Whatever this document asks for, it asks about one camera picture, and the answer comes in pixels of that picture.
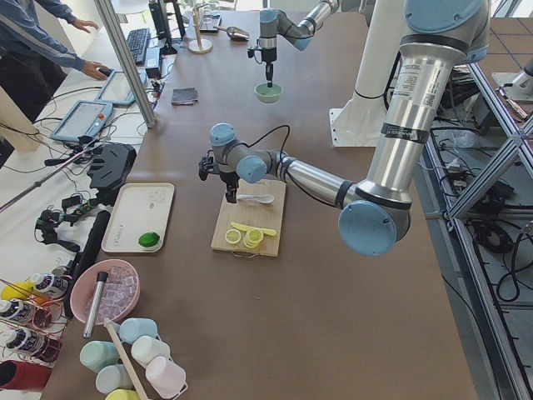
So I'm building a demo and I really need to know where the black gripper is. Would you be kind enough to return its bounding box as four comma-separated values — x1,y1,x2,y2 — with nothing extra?
220,172,240,203
265,61,274,88

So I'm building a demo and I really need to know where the light green bowl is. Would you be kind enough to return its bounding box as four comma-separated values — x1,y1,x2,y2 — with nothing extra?
254,82,284,103

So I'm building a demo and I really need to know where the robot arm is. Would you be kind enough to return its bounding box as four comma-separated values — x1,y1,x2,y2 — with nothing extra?
247,0,341,88
200,1,490,256

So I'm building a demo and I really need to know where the pink bowl with ice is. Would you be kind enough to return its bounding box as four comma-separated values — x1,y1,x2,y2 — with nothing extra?
70,259,141,325

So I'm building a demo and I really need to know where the metal muddler in bowl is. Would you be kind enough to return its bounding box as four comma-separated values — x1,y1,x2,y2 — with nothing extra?
82,272,108,339

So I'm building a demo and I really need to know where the person's hand on mouse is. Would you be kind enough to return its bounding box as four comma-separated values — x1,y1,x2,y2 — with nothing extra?
82,61,112,81

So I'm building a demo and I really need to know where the bamboo cutting board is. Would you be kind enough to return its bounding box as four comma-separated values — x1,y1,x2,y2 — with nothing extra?
211,179,286,257

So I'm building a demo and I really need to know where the yellow plastic knife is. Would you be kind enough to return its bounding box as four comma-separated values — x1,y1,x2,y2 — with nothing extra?
230,222,277,237

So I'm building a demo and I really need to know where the stacked lemon slice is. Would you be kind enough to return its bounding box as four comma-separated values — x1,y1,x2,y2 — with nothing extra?
244,228,264,248

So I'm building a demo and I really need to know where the metal scoop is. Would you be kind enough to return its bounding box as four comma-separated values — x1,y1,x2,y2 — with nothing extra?
214,25,250,42

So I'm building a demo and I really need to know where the wooden mug tree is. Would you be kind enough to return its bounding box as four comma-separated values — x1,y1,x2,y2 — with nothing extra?
187,1,212,54

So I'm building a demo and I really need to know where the grey folded cloth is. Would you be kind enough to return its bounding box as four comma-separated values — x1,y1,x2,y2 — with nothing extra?
171,87,198,106

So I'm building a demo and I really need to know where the cream rabbit tray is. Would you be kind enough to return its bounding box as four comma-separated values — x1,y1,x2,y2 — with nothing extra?
101,182,175,253

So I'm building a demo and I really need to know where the green lime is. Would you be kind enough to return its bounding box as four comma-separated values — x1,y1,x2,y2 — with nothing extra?
137,231,161,248

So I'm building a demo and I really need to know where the black keyboard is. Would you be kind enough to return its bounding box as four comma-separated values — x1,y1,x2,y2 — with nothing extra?
126,28,150,65

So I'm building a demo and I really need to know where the far teach pendant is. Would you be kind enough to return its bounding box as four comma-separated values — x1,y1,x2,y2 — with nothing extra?
96,71,135,108

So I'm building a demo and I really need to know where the teach pendant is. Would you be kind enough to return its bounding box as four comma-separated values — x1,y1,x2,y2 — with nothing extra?
96,71,135,108
50,101,113,143

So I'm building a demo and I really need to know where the near teach pendant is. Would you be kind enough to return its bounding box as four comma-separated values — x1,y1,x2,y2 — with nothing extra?
50,101,113,143

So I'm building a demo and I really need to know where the blue cup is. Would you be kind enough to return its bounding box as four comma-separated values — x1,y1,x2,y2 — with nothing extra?
119,317,158,344

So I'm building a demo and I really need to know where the white cup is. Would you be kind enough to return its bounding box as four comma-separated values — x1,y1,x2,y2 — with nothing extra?
131,336,171,368

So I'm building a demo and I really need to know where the pink cup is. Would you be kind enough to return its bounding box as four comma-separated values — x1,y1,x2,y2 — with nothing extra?
145,356,187,399

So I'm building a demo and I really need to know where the green cup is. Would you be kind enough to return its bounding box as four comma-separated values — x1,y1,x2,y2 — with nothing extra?
79,341,119,373

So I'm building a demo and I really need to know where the lemon slice near handle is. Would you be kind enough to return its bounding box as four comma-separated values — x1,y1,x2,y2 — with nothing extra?
224,228,242,245

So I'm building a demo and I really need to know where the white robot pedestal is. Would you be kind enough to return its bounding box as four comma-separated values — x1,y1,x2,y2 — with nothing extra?
330,0,406,147

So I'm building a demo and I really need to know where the aluminium frame post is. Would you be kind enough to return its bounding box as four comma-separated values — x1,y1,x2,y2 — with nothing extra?
94,0,157,128

